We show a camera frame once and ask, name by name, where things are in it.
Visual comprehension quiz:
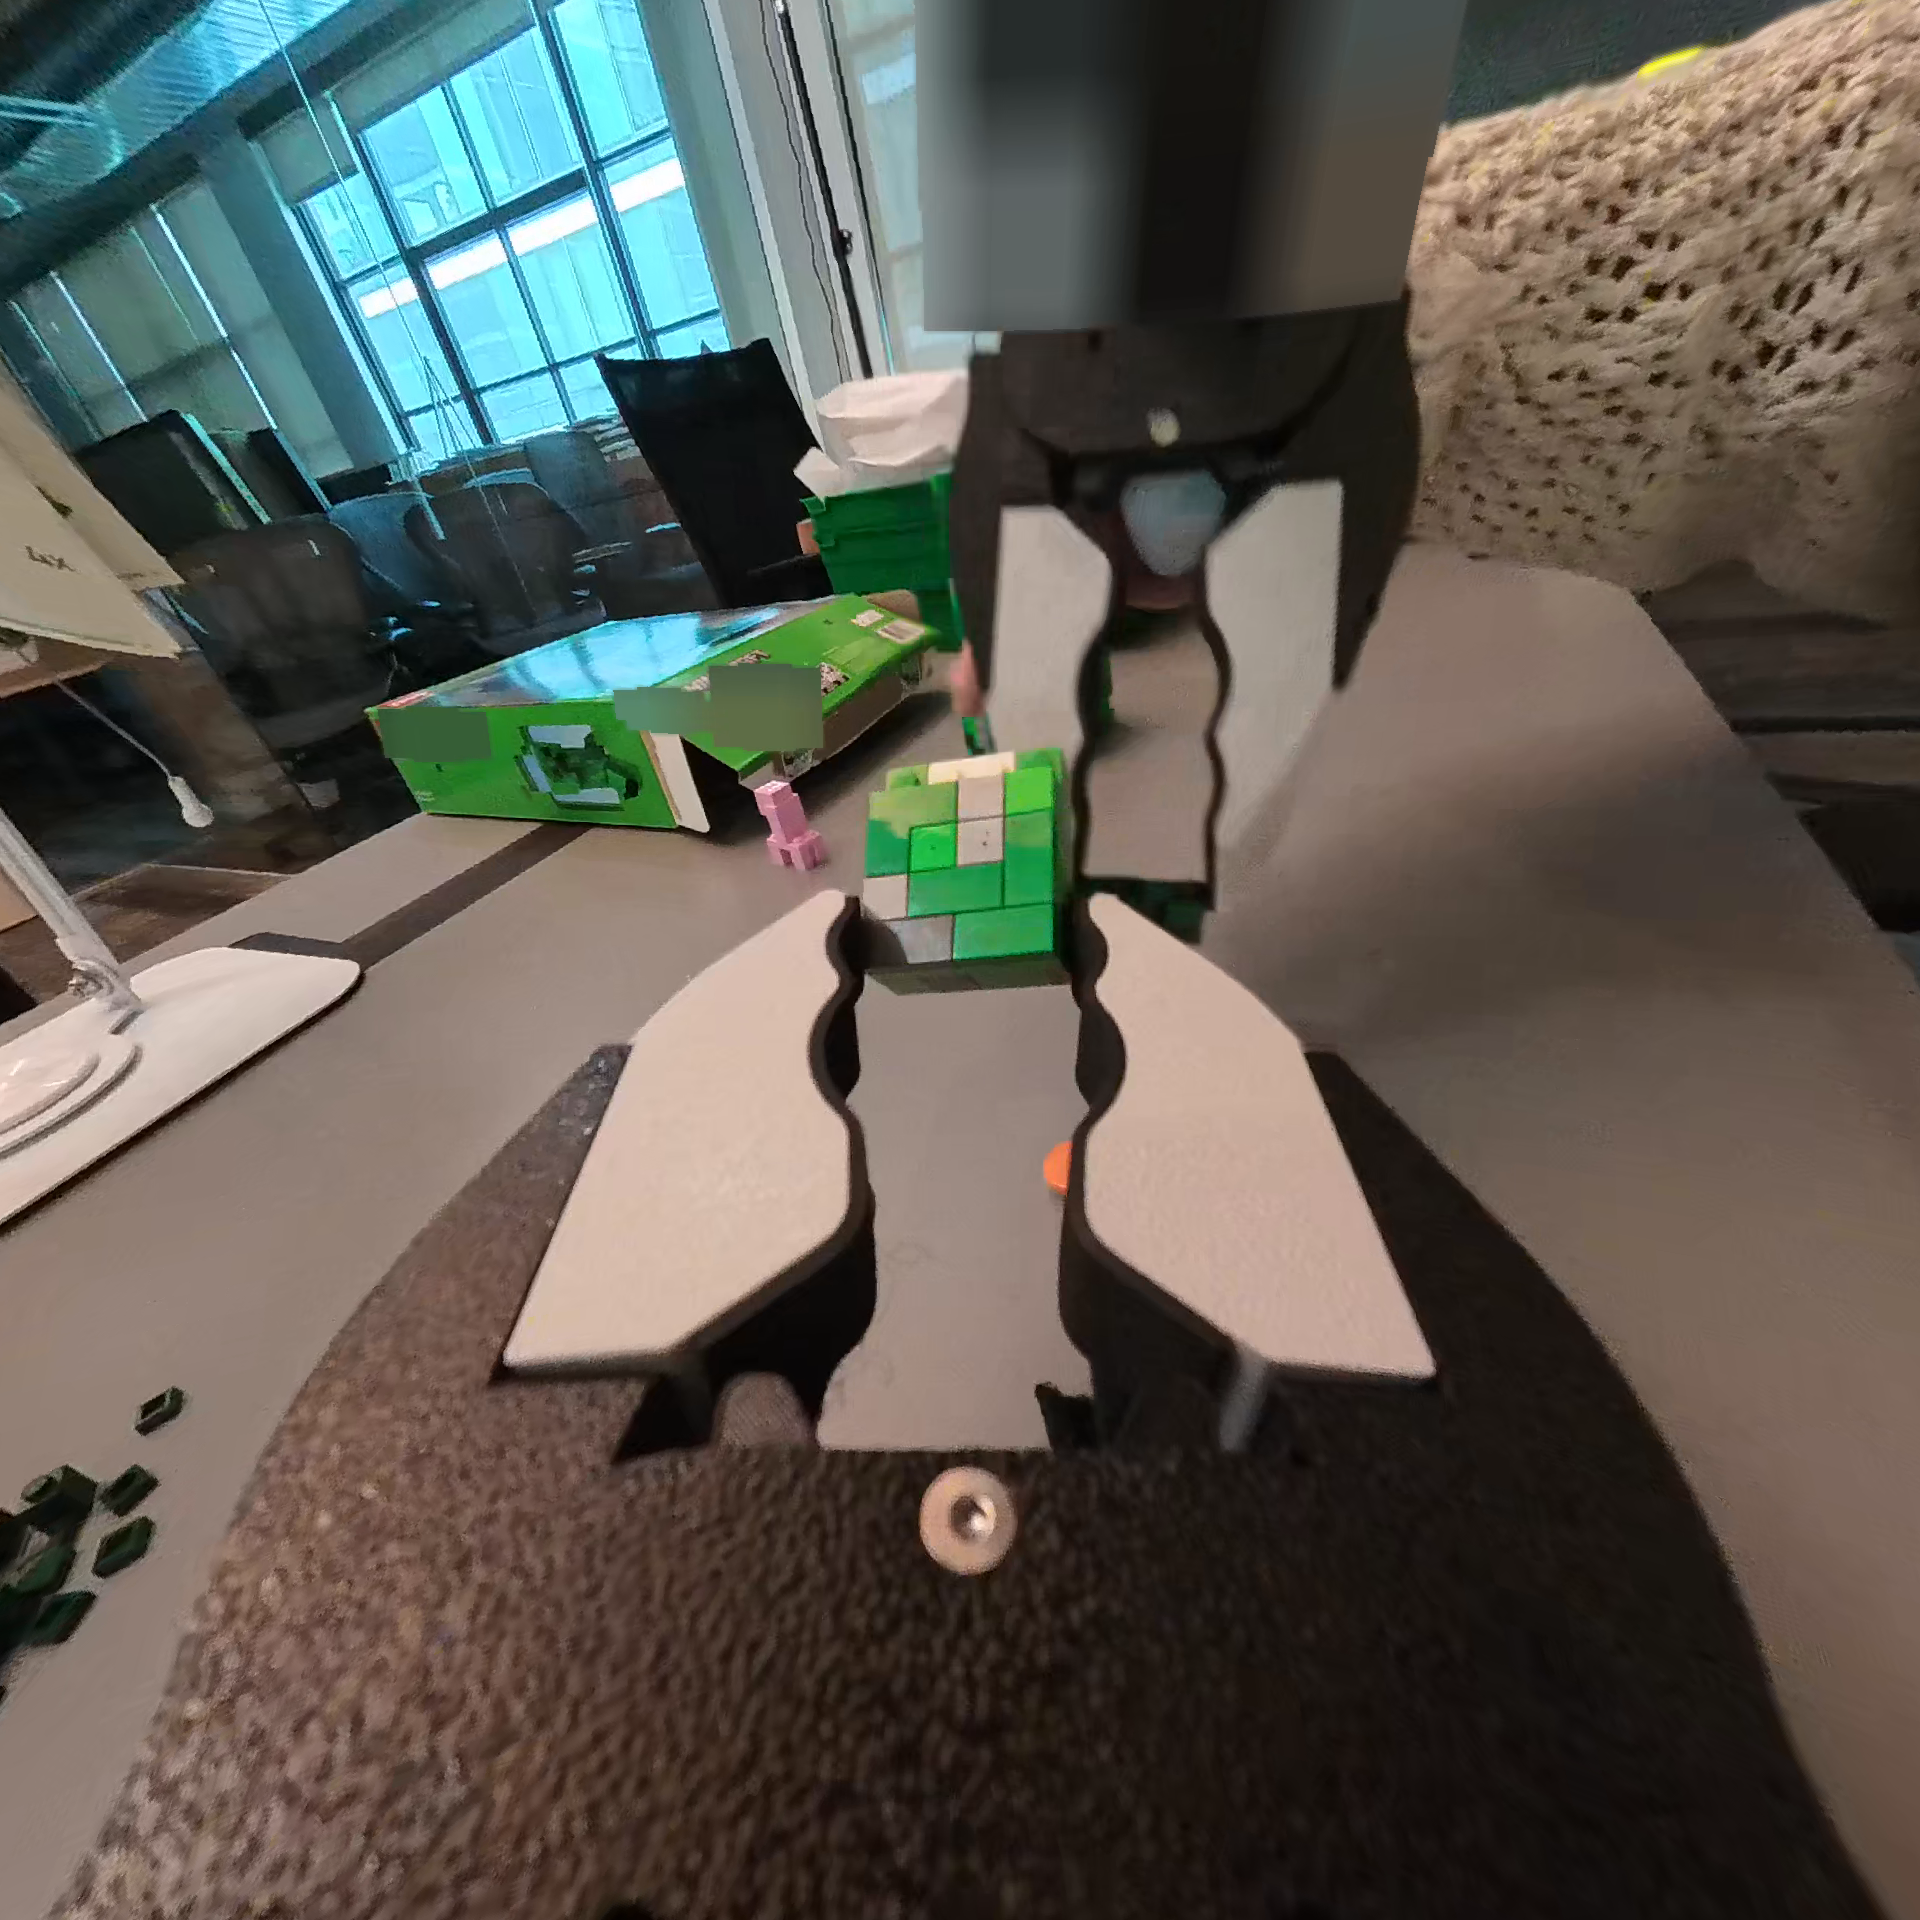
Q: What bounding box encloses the grey mesh office chair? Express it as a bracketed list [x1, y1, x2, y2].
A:
[166, 517, 410, 759]

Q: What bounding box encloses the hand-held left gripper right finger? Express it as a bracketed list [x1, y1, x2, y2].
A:
[1054, 890, 1439, 1451]

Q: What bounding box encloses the green white lego assembly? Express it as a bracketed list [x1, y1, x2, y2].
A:
[862, 755, 1073, 995]

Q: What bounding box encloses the pile of dark green bricks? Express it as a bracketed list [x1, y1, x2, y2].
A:
[0, 1387, 191, 1667]

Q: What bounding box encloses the open instruction booklet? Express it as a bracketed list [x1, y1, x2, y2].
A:
[0, 359, 191, 662]

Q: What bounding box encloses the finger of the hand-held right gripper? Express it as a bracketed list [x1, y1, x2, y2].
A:
[997, 503, 1122, 887]
[1195, 477, 1344, 915]

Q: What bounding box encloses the black mesh office chair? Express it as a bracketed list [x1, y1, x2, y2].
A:
[598, 343, 830, 608]

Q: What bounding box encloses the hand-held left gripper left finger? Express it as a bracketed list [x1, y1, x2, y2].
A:
[504, 887, 883, 1424]

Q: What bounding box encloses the pink lego pig figure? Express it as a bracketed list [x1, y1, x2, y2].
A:
[754, 776, 830, 876]

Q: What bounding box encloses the green lego box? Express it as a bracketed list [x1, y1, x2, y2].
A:
[368, 591, 939, 835]

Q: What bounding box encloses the white book stand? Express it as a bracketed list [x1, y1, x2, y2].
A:
[0, 808, 367, 1226]

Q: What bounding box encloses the green plastic bin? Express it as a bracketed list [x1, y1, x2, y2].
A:
[802, 471, 965, 648]

